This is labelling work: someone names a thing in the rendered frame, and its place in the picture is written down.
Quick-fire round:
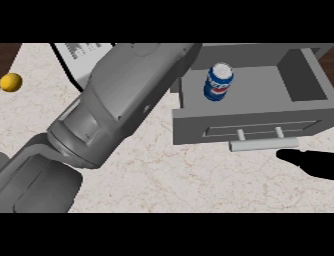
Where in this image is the grey open drawer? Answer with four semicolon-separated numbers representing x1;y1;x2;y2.
170;42;334;113

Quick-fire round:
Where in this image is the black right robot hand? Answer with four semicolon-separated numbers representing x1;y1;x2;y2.
274;148;334;185

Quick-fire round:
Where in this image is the blue soda can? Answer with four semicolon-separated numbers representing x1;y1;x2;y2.
202;62;235;102

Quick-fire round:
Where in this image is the grey drawer front with handle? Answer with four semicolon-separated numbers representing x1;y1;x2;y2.
171;97;334;153

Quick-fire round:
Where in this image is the yellow lemon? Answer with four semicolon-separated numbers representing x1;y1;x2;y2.
0;72;23;93

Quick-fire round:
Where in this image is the white appliance with black edge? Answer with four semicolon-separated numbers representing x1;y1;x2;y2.
49;42;116;93

